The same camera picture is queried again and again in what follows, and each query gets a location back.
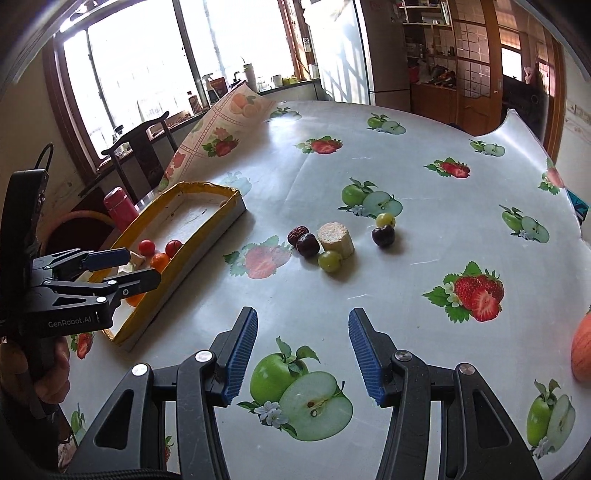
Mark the orange mandarin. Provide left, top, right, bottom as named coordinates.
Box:
left=125, top=293, right=145, bottom=307
left=149, top=252, right=170, bottom=273

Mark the red cherry tomato with stem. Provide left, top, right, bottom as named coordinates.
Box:
left=165, top=239, right=183, bottom=259

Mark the dried red jujube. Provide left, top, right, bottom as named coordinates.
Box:
left=287, top=225, right=310, bottom=246

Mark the small dark plum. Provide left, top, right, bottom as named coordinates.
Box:
left=372, top=225, right=396, bottom=248

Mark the pale green grape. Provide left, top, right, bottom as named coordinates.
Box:
left=376, top=212, right=396, bottom=228

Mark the left hand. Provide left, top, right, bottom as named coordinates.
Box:
left=1, top=337, right=70, bottom=404

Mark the wicker round chair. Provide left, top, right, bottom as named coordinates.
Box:
left=41, top=210, right=115, bottom=255

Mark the red thermos bottle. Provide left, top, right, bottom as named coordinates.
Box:
left=103, top=187, right=138, bottom=232

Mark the yellow-rimmed white tray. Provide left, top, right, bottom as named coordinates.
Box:
left=103, top=182, right=245, bottom=351

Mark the red apple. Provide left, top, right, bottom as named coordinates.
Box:
left=571, top=312, right=591, bottom=383

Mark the dark wooden chair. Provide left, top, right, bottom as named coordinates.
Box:
left=78, top=111, right=178, bottom=203

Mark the fruit-print tablecloth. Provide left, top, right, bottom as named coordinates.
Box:
left=64, top=100, right=590, bottom=479

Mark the spray bottle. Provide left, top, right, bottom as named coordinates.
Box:
left=201, top=73, right=219, bottom=105

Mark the white cylinder bottle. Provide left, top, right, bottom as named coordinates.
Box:
left=243, top=63, right=259, bottom=93

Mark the wooden glass door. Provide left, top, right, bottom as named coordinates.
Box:
left=450, top=0, right=503, bottom=136

